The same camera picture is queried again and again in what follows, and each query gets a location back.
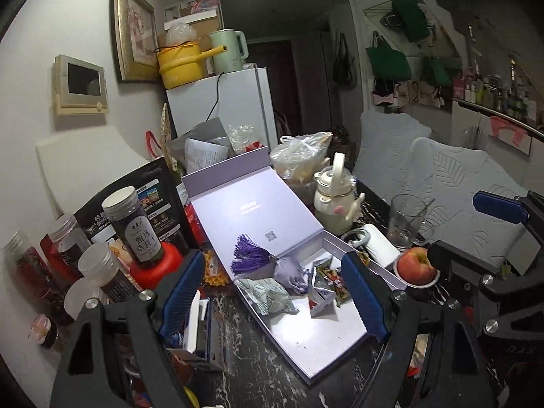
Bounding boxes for gold framed picture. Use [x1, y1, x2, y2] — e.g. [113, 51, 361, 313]
[111, 0, 159, 83]

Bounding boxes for white bag in pot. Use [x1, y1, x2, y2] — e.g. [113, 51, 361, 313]
[165, 20, 198, 47]

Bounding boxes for white cabinet counter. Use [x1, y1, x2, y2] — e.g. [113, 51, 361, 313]
[450, 100, 544, 192]

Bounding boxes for red yellow snack packet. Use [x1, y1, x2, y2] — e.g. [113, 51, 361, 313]
[312, 259, 353, 307]

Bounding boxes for woven straw fan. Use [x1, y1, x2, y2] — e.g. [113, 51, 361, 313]
[160, 103, 175, 158]

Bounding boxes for wall intercom panel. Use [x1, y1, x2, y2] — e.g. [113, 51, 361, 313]
[53, 54, 109, 116]

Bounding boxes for red labelled clear jar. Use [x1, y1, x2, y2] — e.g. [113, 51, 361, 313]
[48, 215, 92, 281]

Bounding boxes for black kettle cord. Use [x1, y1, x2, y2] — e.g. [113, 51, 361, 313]
[206, 72, 226, 122]

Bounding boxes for dark brown door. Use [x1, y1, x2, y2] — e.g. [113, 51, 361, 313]
[246, 38, 298, 137]

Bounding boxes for white blue medicine box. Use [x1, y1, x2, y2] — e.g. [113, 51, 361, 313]
[168, 289, 224, 370]

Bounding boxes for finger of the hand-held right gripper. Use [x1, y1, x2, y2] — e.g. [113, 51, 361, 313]
[473, 190, 544, 247]
[427, 240, 544, 307]

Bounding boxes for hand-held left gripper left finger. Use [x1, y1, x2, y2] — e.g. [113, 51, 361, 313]
[51, 250, 207, 408]

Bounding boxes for jar of red berries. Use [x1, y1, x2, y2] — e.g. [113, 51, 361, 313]
[3, 229, 73, 326]

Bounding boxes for grey metal bowl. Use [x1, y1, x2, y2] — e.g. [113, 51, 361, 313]
[393, 259, 440, 292]

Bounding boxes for white cartoon dog bottle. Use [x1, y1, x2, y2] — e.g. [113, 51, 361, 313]
[313, 152, 366, 235]

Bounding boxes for lavender gift box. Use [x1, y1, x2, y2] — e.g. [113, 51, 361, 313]
[182, 147, 409, 385]

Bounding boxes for white charger with cable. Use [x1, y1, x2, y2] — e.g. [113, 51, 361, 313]
[342, 223, 402, 266]

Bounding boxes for pink cloth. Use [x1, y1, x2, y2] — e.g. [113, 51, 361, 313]
[489, 115, 532, 154]

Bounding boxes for dark tea jar black lid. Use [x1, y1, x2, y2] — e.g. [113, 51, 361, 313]
[101, 186, 164, 268]

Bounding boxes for yellow patterned candy bag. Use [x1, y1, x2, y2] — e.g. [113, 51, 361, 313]
[203, 249, 232, 287]

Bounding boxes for yellow pot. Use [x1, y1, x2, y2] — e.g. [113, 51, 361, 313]
[155, 41, 224, 90]

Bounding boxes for glass mug with stirrer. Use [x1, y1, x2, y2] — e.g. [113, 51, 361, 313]
[388, 194, 436, 251]

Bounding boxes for pale green electric kettle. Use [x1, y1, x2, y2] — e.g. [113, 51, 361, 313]
[208, 29, 248, 75]

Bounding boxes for leaf pattern cushioned chair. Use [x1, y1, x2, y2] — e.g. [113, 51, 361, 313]
[353, 108, 432, 205]
[410, 136, 532, 277]

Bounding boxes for grey paper bag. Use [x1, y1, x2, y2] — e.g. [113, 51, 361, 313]
[167, 117, 230, 171]

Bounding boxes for black standing pouch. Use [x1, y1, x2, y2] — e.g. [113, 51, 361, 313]
[73, 157, 190, 256]

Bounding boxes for red canister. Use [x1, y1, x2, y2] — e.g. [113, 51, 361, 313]
[130, 241, 185, 294]

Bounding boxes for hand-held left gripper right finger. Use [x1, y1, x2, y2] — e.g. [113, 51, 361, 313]
[341, 253, 498, 408]

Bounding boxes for white line-drawing tissue pack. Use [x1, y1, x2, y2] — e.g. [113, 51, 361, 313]
[235, 277, 299, 316]

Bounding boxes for purple tassel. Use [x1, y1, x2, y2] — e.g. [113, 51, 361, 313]
[231, 234, 279, 277]

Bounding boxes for plastic bag of food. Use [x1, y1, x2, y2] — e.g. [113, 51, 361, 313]
[270, 132, 334, 183]

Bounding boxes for red apple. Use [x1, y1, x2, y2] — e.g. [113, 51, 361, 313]
[397, 247, 438, 285]

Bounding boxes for black hanging bag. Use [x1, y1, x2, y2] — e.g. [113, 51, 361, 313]
[331, 33, 357, 90]

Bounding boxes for white refrigerator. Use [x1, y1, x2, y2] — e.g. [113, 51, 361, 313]
[166, 67, 279, 154]

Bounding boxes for small pink lidded jar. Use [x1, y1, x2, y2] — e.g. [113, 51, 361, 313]
[30, 314, 58, 349]

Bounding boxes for green tote bags on wall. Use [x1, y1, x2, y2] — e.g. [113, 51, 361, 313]
[363, 0, 464, 107]

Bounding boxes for row of bottles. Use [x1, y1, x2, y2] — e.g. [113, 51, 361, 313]
[453, 23, 544, 122]

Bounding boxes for green tote bag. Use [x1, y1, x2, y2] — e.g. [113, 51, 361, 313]
[421, 55, 452, 86]
[366, 31, 412, 81]
[391, 0, 431, 43]

